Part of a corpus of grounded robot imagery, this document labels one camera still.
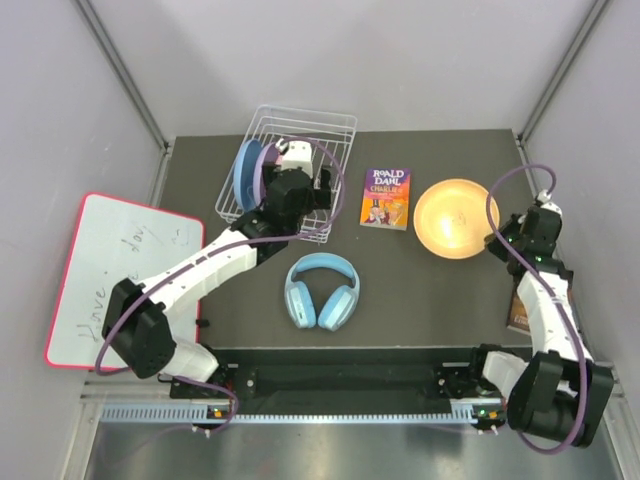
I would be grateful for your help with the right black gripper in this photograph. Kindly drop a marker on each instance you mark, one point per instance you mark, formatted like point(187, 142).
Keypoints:
point(492, 244)

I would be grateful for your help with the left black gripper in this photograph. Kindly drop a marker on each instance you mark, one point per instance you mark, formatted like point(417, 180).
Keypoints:
point(318, 197)

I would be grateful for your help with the blue plate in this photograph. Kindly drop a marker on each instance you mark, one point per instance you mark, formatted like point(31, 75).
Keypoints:
point(243, 174)

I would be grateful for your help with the white wire dish rack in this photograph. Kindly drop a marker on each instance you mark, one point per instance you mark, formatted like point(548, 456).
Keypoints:
point(331, 136)

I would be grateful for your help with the orange plate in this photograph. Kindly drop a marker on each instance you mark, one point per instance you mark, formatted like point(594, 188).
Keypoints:
point(450, 219)

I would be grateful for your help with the purple plate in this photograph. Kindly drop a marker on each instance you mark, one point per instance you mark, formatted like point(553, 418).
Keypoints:
point(269, 156)

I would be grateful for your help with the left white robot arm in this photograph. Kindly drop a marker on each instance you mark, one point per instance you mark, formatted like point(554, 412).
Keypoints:
point(136, 326)

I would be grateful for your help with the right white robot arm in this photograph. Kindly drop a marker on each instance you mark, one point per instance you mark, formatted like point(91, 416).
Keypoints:
point(560, 393)

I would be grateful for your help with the dark brown book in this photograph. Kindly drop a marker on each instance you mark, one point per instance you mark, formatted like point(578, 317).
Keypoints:
point(517, 319)

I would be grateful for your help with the Roald Dahl paperback book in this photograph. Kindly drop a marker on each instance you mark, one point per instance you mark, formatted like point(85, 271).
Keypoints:
point(385, 200)

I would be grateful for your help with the light blue headphones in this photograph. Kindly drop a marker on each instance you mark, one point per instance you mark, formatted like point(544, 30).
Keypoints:
point(328, 310)

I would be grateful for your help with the red-framed whiteboard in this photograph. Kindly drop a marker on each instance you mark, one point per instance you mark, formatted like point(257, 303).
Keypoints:
point(113, 239)

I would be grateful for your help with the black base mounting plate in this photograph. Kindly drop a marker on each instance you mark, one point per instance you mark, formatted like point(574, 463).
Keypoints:
point(348, 380)

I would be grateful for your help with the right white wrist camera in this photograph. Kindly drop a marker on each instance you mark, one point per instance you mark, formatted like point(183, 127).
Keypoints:
point(544, 200)

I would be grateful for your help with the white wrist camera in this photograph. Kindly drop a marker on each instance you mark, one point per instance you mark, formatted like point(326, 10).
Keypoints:
point(295, 154)
point(544, 200)

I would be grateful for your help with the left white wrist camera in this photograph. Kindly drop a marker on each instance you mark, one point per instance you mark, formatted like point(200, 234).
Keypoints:
point(295, 154)

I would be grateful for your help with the grey slotted cable duct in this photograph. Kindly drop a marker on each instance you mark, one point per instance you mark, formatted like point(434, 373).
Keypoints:
point(458, 412)

